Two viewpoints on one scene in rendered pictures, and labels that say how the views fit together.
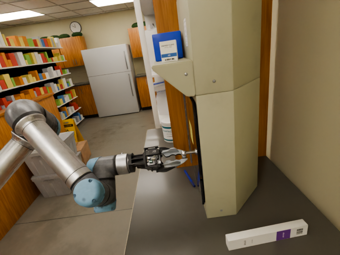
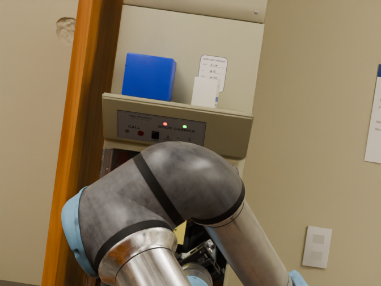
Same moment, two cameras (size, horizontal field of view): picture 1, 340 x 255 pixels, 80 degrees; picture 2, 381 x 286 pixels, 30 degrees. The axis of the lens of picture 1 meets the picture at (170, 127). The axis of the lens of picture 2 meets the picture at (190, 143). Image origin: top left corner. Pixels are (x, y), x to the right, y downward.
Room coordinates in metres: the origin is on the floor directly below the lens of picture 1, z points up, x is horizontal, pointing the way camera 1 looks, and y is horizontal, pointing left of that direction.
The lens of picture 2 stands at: (0.68, 1.50, 1.51)
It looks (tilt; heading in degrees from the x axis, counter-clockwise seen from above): 3 degrees down; 271
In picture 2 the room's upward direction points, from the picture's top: 8 degrees clockwise
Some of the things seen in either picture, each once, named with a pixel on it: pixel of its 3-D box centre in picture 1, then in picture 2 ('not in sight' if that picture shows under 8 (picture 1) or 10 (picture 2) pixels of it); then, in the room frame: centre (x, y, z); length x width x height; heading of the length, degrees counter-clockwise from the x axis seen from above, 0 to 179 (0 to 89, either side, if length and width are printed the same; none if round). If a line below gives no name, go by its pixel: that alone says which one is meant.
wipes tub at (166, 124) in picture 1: (171, 129); not in sight; (1.33, -0.01, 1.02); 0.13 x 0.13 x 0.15
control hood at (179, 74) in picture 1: (171, 74); (176, 126); (0.74, -0.03, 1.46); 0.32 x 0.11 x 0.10; 179
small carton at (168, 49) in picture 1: (169, 51); (206, 92); (0.68, -0.03, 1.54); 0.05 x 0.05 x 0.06; 83
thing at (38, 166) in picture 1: (53, 152); not in sight; (2.42, 1.55, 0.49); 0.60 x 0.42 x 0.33; 179
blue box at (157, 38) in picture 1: (167, 46); (149, 78); (0.81, -0.03, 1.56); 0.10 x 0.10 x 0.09; 89
